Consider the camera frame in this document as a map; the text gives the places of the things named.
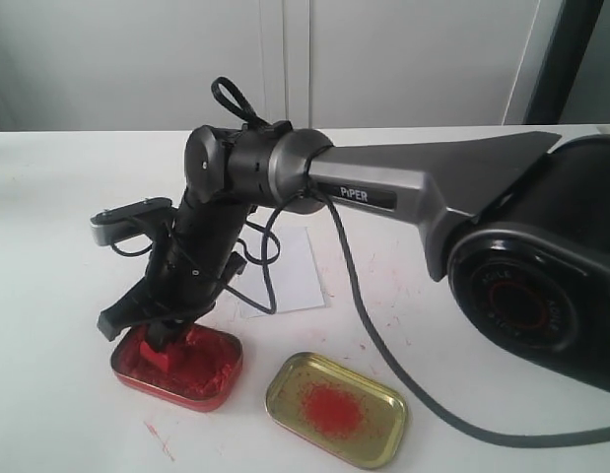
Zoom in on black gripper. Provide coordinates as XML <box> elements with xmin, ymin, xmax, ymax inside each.
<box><xmin>98</xmin><ymin>191</ymin><xmax>250</xmax><ymax>353</ymax></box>

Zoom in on red plastic stamp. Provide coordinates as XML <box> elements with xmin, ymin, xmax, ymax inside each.
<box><xmin>139</xmin><ymin>341</ymin><xmax>182</xmax><ymax>373</ymax></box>

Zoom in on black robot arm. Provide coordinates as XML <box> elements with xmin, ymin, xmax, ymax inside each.
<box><xmin>92</xmin><ymin>122</ymin><xmax>610</xmax><ymax>392</ymax></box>

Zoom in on red ink paste tin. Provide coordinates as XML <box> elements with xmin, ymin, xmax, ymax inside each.
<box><xmin>110</xmin><ymin>324</ymin><xmax>243</xmax><ymax>412</ymax></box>

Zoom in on white paper sheet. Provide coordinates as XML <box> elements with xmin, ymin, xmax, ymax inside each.
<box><xmin>233</xmin><ymin>227</ymin><xmax>325</xmax><ymax>314</ymax></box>

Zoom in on gold tin lid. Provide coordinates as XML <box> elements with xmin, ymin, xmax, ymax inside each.
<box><xmin>265</xmin><ymin>352</ymin><xmax>412</xmax><ymax>470</ymax></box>

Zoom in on white cabinet doors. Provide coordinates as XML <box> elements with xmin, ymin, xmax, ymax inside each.
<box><xmin>0</xmin><ymin>1</ymin><xmax>562</xmax><ymax>131</ymax></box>

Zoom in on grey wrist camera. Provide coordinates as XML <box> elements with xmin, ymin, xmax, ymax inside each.
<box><xmin>90</xmin><ymin>197</ymin><xmax>176</xmax><ymax>246</ymax></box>

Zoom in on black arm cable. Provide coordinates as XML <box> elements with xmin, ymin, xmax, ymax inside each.
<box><xmin>210</xmin><ymin>76</ymin><xmax>610</xmax><ymax>439</ymax></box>

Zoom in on dark vertical post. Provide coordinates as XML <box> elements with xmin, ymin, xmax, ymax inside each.
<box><xmin>522</xmin><ymin>0</ymin><xmax>604</xmax><ymax>125</ymax></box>

